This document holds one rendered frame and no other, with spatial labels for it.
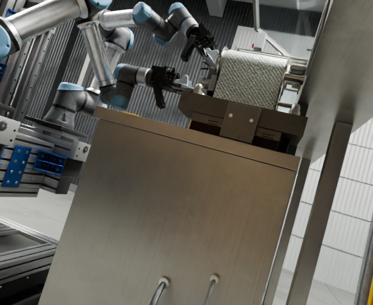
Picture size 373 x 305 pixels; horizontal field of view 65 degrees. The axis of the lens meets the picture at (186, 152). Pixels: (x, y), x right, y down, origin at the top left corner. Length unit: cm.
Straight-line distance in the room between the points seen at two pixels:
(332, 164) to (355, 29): 65
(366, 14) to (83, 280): 97
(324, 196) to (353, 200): 311
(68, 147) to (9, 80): 37
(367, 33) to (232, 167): 44
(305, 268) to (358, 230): 314
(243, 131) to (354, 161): 355
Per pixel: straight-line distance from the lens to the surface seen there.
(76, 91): 163
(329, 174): 125
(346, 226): 433
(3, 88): 148
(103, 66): 138
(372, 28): 72
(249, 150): 85
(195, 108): 96
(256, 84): 118
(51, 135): 159
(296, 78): 124
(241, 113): 91
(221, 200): 84
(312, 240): 125
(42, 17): 120
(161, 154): 90
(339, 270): 438
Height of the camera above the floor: 76
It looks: 5 degrees up
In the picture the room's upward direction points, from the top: 17 degrees clockwise
